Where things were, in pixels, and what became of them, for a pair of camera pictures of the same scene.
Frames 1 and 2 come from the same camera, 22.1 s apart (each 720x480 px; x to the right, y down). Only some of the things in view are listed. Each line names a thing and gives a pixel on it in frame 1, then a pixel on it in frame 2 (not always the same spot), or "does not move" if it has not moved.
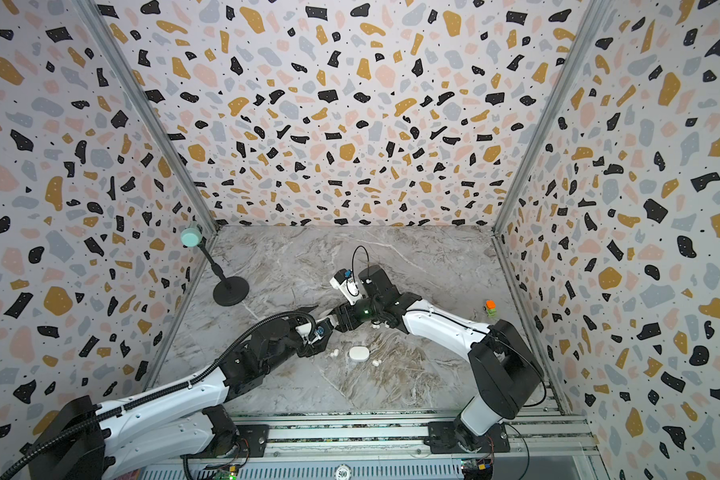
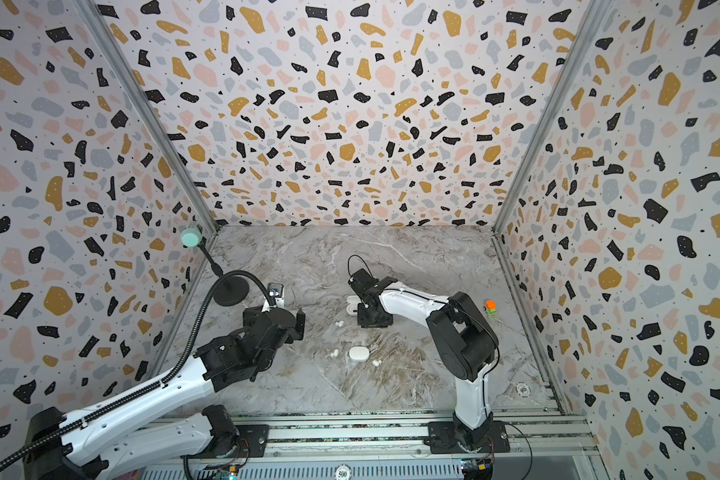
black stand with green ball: (233, 289) does not move
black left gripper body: (308, 351) to (299, 332)
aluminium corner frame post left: (96, 21) does not move
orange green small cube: (491, 307) does not move
